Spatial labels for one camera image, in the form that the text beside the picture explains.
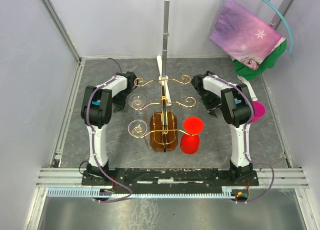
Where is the magenta wine glass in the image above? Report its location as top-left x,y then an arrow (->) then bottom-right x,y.
251,101 -> 266,123

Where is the gold wire wine glass rack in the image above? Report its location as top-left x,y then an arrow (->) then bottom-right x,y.
144,75 -> 196,153

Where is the red wine glass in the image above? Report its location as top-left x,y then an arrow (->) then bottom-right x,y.
180,117 -> 204,155

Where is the clear wine glass front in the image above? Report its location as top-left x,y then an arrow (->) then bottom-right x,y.
127,120 -> 148,139

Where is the grey white clothes stand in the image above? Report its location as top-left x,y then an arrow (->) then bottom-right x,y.
156,0 -> 294,106

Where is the teal clothes hanger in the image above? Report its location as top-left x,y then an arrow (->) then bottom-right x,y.
223,0 -> 294,54

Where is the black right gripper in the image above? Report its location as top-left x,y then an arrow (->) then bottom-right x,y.
196,90 -> 221,117

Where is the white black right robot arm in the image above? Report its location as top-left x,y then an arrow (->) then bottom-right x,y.
191,71 -> 255,186

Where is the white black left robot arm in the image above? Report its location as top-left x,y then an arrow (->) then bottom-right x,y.
80,71 -> 137,185

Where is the green cloth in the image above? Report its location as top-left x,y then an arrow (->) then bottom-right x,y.
232,39 -> 287,81

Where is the clear wine glass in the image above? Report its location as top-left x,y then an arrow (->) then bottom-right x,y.
127,120 -> 148,139
128,94 -> 146,120

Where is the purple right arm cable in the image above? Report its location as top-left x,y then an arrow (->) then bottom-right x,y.
206,70 -> 276,205

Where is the purple frozen print cloth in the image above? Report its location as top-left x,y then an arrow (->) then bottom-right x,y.
209,0 -> 287,73

